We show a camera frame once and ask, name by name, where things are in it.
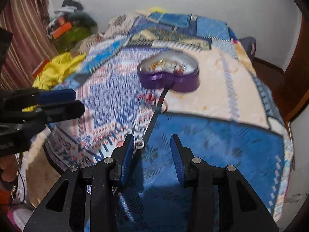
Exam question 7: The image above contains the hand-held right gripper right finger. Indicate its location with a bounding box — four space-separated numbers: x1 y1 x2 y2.
170 134 279 232

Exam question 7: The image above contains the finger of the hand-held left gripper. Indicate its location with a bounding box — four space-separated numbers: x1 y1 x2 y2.
14 100 86 126
5 89 76 102

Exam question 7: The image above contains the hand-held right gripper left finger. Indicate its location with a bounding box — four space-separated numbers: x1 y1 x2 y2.
23 134 136 232

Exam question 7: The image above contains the black ribbon choker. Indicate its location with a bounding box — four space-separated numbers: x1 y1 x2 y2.
117 82 176 223

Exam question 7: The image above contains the red cord bracelet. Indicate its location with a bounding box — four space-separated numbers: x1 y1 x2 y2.
138 94 170 113

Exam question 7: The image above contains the purple heart-shaped tin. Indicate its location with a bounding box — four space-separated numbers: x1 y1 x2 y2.
137 50 200 94

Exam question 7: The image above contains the gold beaded bracelet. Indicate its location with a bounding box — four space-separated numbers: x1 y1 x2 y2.
149 58 187 74

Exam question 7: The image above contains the person's left hand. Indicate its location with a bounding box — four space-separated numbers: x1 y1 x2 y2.
0 154 20 182

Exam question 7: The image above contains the yellow cloth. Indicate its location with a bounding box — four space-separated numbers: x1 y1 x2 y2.
22 52 87 112

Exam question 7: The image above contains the red box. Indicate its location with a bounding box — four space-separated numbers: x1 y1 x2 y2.
32 58 50 76

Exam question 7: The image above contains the patchwork printed blanket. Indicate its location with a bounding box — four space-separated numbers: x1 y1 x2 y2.
45 11 293 225

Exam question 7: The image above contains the green patterned cloth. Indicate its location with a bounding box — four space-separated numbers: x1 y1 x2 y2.
53 26 97 54

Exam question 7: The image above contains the orange box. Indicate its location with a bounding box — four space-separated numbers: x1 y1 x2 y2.
52 21 73 39

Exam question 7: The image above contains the striped brown curtain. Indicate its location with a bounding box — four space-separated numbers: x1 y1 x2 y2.
0 0 59 93

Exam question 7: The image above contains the pile of clothes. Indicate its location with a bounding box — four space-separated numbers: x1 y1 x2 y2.
46 0 98 39

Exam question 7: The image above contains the striped quilt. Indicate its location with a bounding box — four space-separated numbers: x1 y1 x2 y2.
96 14 140 44

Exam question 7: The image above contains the yellow pillow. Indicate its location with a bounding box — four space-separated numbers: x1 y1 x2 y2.
144 6 166 14

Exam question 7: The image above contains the dark bag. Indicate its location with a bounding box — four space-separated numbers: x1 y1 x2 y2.
238 36 256 63

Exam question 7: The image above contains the brown wooden door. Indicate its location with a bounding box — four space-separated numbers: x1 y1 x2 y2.
284 12 309 124

